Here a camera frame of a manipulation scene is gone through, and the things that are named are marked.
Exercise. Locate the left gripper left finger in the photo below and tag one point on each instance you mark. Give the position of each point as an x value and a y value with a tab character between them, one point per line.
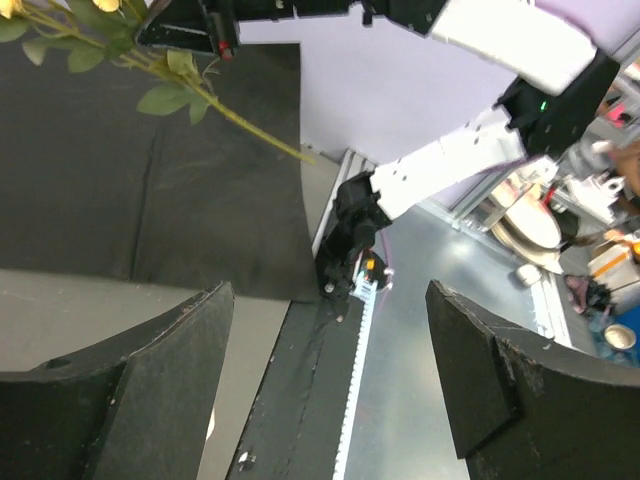
136	405

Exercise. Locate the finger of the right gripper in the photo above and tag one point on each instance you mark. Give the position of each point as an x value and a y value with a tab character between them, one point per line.
180	24

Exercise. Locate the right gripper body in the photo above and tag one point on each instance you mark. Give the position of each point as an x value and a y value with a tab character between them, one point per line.
222	17

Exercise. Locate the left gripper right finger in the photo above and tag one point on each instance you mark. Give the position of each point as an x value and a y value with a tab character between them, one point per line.
521	406

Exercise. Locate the yellow rose bunch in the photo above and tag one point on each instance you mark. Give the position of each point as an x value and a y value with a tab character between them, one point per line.
97	31

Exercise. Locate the black wrapping paper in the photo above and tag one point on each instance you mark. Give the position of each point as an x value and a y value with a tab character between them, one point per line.
90	186

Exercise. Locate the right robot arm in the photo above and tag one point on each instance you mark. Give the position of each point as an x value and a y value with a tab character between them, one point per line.
561	78

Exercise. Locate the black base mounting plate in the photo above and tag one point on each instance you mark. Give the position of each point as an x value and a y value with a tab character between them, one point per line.
294	425

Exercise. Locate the grey slotted cable duct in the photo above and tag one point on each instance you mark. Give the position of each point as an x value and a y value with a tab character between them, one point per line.
366	291

